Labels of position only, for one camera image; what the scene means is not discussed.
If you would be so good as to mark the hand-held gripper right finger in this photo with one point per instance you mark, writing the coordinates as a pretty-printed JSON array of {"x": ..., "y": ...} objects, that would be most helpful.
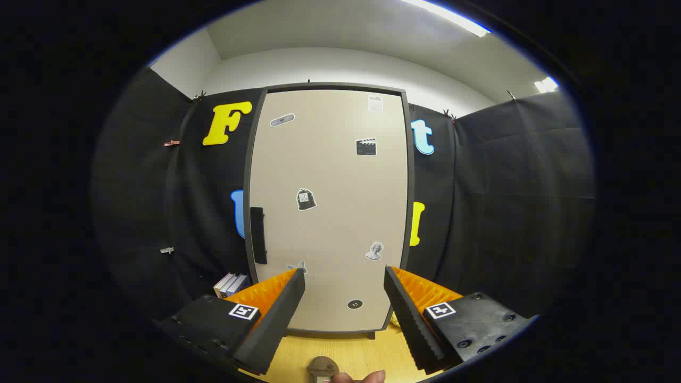
[{"x": 412, "y": 319}]

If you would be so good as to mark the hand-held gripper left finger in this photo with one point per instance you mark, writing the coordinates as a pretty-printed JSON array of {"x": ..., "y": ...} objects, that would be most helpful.
[{"x": 276, "y": 324}]

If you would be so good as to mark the brown plush shoe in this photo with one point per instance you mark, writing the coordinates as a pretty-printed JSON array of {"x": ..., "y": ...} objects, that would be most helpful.
[{"x": 322, "y": 366}]

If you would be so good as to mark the grey shoe cabinet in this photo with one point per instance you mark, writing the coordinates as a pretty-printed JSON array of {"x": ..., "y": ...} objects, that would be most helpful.
[{"x": 412, "y": 186}]

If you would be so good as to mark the black backdrop cloth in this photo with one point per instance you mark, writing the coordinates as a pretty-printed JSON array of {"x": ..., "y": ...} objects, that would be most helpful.
[{"x": 505, "y": 186}]

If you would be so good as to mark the black clip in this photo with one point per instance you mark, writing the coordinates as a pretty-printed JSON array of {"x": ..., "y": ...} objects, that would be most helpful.
[
  {"x": 200, "y": 96},
  {"x": 450, "y": 115},
  {"x": 511, "y": 96}
]

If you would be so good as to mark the small ceiling light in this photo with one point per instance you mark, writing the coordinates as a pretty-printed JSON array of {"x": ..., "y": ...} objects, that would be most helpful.
[{"x": 546, "y": 84}]

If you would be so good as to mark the long ceiling light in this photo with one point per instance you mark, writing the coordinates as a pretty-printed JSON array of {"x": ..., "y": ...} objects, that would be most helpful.
[{"x": 452, "y": 17}]

